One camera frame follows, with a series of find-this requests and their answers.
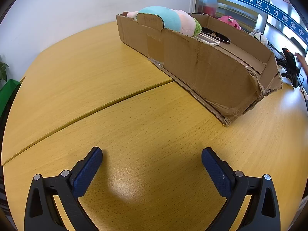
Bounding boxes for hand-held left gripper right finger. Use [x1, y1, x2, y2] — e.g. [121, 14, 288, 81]
[201, 147, 281, 231]

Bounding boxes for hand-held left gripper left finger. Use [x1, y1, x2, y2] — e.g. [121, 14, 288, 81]
[24, 146, 103, 231]

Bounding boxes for shallow cardboard box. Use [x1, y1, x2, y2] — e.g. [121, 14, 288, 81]
[116, 12, 283, 127]

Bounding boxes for person's right hand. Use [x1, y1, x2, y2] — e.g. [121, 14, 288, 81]
[295, 52, 308, 74]

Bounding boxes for white plush toy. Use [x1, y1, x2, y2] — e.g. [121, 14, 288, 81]
[253, 32, 269, 46]

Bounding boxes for pink plush toy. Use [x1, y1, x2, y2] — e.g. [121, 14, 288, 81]
[218, 15, 242, 31]

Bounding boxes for black sunglasses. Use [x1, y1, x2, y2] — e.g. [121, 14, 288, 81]
[201, 27, 231, 44]

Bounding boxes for white phone case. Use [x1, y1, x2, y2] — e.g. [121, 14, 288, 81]
[194, 32, 220, 47]

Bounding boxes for green cloth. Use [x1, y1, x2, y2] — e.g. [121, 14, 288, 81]
[0, 79, 22, 126]

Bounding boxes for large green potted plant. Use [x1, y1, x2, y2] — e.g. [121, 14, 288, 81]
[0, 61, 9, 82]

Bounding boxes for pig plush toy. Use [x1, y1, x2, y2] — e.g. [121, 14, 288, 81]
[121, 6, 202, 38]

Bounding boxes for blue wall sign band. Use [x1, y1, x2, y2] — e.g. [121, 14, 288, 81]
[204, 0, 308, 47]

